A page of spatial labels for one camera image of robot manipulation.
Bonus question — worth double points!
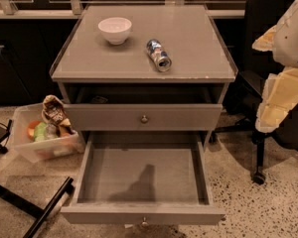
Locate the black office chair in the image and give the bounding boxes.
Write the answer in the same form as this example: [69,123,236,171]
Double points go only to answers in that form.
[216,0,298,184]

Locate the green fruit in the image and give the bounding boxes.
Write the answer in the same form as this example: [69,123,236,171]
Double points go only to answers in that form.
[34,122,47,142]

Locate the clear plastic bin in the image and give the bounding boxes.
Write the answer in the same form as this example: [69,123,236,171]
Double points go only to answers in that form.
[9,103,83,163]

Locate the orange fruit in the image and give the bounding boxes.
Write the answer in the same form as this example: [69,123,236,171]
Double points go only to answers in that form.
[27,120,40,140]

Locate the blue silver soda can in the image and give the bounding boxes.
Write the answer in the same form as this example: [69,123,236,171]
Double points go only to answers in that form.
[146,39,172,72]

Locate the white ceramic bowl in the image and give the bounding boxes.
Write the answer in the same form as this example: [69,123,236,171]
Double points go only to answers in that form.
[98,17,132,45]

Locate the crumpled chip bag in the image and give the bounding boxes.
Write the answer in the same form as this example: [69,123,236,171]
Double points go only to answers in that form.
[42,95,72,128]

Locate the grey drawer cabinet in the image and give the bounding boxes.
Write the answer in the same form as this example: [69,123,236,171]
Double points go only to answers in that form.
[53,6,236,144]

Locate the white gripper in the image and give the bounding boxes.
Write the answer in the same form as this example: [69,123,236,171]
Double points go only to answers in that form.
[252,0,298,133]

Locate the grey drawer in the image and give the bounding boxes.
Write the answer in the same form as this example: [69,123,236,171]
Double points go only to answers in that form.
[63,85,224,132]
[62,132,224,225]

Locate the black stand legs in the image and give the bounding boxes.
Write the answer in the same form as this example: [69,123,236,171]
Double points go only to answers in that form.
[0,120,74,238]

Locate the grey top drawer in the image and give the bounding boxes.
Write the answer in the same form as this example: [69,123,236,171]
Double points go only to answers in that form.
[63,85,224,132]

